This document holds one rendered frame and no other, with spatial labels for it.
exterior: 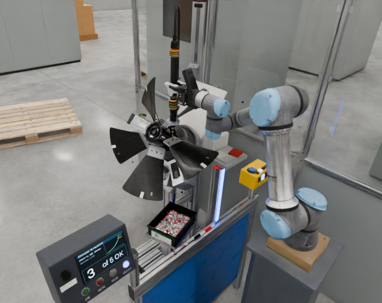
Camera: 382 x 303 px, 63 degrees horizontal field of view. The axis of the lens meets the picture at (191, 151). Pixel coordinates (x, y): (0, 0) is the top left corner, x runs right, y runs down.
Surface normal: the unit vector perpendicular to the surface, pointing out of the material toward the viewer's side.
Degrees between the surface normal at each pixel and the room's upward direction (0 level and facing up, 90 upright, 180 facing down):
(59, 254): 15
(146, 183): 49
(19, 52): 90
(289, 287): 90
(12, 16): 90
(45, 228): 0
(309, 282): 0
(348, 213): 90
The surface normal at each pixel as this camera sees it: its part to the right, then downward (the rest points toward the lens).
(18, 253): 0.05, -0.85
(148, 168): 0.17, -0.12
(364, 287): -0.70, 0.34
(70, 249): -0.14, -0.93
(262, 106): -0.86, 0.11
